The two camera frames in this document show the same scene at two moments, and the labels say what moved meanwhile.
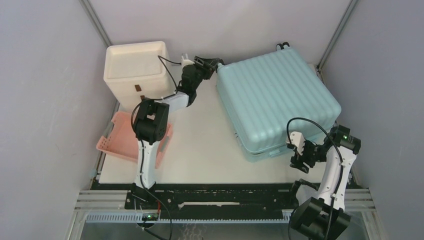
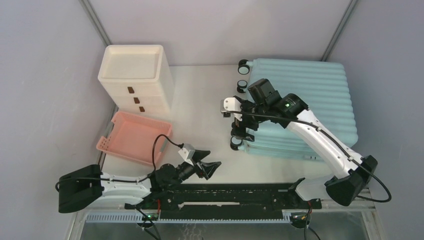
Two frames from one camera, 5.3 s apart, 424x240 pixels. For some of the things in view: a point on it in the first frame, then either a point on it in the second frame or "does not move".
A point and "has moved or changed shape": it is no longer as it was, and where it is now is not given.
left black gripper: x=210 y=64 to x=207 y=168
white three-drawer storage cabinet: x=132 y=72 does not move
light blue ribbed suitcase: x=267 y=97 has moved or changed shape
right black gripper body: x=312 y=153 to x=251 y=114
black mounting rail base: x=257 y=197 does not move
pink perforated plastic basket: x=119 y=138 does not move
